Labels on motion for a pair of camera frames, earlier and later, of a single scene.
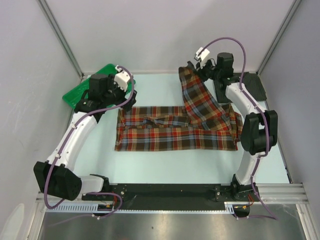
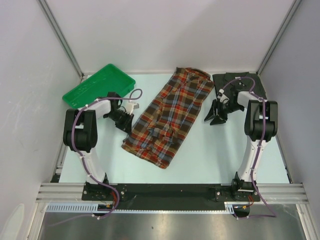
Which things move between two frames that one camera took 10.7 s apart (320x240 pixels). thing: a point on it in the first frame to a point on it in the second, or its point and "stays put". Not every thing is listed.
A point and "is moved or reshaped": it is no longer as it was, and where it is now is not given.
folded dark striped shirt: (250, 80) stays put
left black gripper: (127, 106) to (127, 124)
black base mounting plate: (170, 196) stays put
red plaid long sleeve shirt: (203, 124) is moved or reshaped
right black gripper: (200, 71) to (216, 104)
